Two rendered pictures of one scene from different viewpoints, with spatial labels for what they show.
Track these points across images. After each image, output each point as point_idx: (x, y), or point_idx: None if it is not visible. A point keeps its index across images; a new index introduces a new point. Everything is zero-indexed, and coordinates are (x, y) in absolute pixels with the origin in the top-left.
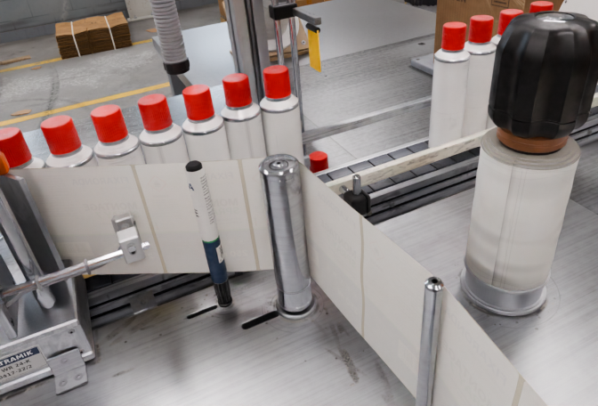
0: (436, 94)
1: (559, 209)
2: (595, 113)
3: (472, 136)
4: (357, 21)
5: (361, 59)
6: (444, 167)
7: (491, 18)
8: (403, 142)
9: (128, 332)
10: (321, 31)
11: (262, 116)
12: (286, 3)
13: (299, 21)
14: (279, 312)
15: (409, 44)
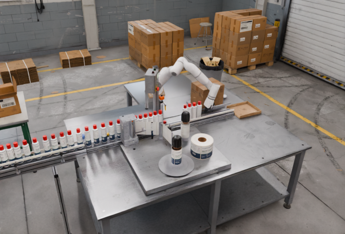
0: None
1: (187, 129)
2: (211, 117)
3: None
4: (177, 85)
5: (176, 99)
6: None
7: (190, 103)
8: (179, 119)
9: (141, 140)
10: (168, 88)
11: (157, 116)
12: (161, 100)
13: (163, 88)
14: (158, 139)
15: (188, 96)
